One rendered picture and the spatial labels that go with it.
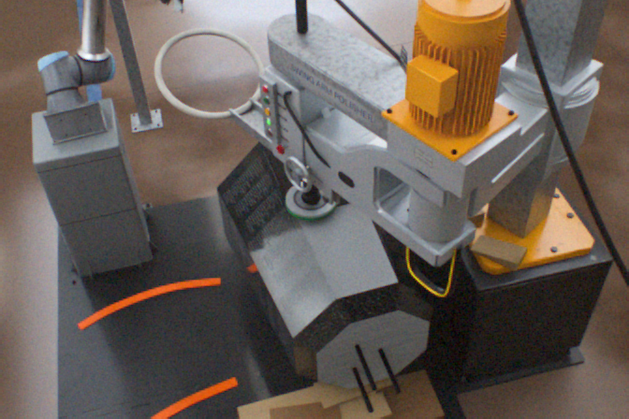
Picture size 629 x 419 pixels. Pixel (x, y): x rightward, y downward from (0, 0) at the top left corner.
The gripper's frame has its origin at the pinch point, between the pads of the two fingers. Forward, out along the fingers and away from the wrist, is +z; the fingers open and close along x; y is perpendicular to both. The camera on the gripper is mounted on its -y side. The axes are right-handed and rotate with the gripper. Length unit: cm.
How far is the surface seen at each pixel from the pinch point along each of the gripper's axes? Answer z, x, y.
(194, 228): 151, 34, 18
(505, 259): 12, 166, 38
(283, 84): -28, 60, 34
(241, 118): 24, 46, 20
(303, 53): -47, 63, 34
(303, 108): -26, 70, 38
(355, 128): -24, 89, 36
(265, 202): 54, 68, 36
